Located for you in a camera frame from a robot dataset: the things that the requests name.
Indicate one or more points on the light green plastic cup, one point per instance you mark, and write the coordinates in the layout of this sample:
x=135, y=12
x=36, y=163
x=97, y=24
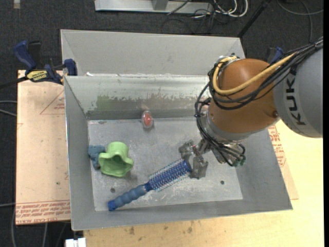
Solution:
x=115, y=161

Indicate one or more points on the brown cardboard board red print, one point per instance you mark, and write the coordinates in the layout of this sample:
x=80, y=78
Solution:
x=38, y=150

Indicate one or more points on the grey metal bin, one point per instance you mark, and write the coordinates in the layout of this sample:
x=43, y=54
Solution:
x=159, y=91

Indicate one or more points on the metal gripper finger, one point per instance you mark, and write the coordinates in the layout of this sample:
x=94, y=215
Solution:
x=185, y=148
x=199, y=167

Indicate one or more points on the blue hairbrush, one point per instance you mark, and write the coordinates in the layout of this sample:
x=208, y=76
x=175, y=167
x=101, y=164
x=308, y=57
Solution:
x=168, y=175

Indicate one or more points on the grey-blue toy animal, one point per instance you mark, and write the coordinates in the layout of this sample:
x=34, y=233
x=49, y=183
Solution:
x=94, y=152

